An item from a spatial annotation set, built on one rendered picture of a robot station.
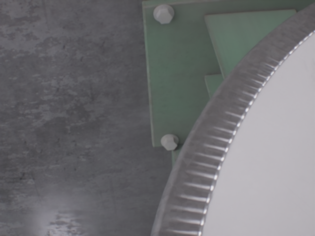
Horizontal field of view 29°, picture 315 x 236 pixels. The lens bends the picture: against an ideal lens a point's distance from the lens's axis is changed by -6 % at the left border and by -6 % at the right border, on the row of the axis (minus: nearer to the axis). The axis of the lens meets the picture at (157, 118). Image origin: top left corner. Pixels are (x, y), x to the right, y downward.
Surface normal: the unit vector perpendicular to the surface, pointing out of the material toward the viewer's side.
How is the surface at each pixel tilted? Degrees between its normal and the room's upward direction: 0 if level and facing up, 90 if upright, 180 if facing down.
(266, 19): 90
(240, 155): 90
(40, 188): 0
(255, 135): 90
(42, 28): 0
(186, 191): 91
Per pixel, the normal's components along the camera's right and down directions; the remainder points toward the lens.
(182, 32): 0.13, 0.70
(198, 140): -0.07, -0.71
